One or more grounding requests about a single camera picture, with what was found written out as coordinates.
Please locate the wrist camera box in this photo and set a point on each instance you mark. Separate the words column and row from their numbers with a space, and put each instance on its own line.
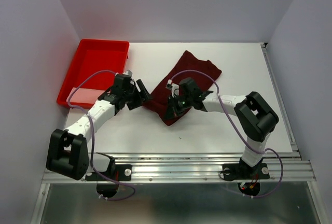
column 123, row 82
column 186, row 87

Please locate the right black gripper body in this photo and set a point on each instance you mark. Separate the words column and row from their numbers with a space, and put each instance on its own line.
column 180, row 103

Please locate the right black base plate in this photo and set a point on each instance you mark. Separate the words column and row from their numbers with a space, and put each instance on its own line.
column 237, row 171

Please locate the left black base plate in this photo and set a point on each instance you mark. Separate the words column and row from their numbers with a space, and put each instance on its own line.
column 118, row 172

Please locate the aluminium rail frame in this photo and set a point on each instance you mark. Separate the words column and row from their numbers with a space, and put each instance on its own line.
column 176, row 169

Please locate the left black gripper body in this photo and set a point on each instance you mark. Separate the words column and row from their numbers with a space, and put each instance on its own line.
column 133, row 97

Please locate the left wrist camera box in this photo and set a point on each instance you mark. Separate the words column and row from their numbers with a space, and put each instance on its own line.
column 123, row 82

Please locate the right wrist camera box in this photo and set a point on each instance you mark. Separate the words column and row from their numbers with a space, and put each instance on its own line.
column 186, row 87

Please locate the red plastic tray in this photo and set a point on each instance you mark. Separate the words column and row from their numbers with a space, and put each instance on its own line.
column 91, row 56

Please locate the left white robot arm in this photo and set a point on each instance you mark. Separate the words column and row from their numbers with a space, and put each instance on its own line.
column 68, row 153

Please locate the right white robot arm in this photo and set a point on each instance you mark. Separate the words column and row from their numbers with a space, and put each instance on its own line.
column 255, row 116

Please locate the dark red t shirt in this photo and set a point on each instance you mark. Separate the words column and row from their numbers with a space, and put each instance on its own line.
column 204, row 73

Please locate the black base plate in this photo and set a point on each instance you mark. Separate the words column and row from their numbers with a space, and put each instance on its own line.
column 118, row 172
column 237, row 171

